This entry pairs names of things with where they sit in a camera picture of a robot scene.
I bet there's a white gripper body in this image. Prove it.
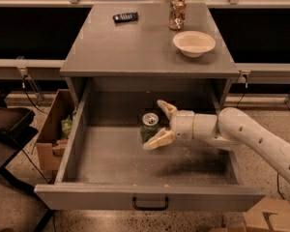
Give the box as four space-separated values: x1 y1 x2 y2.
169 110 194 139

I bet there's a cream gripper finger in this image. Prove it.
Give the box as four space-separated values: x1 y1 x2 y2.
143 128 176 151
157 100 178 120

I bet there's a green soda can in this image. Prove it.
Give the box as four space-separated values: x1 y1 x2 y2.
141 113 160 143

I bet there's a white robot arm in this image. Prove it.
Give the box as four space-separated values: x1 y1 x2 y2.
143 100 290 184

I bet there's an open grey top drawer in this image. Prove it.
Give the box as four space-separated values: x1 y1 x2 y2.
35 77 264 212

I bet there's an orange soda can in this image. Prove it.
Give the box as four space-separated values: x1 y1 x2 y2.
169 0 187 30

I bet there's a grey cabinet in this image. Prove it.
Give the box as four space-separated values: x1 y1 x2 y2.
60 2 239 103

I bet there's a white bowl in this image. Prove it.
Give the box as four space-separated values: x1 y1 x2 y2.
173 31 216 58

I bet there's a green chip bag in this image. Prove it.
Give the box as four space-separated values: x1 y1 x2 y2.
61 115 73 139

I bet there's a cardboard box left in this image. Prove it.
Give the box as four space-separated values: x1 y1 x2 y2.
36 89 74 170

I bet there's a cardboard box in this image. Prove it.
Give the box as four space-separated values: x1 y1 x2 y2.
36 89 74 170
208 198 290 232

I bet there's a cardboard box bottom right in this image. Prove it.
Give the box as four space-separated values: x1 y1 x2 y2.
208 198 290 232

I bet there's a black chair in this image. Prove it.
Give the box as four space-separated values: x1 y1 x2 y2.
0 72 56 232

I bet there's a black drawer handle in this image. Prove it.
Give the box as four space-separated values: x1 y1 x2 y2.
132 196 169 211

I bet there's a black cable right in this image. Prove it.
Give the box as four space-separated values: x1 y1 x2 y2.
236 74 286 201

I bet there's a black cable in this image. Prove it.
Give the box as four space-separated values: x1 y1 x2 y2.
21 74 56 184
236 74 286 201

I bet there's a black cable left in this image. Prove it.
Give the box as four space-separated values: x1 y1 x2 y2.
21 74 56 184

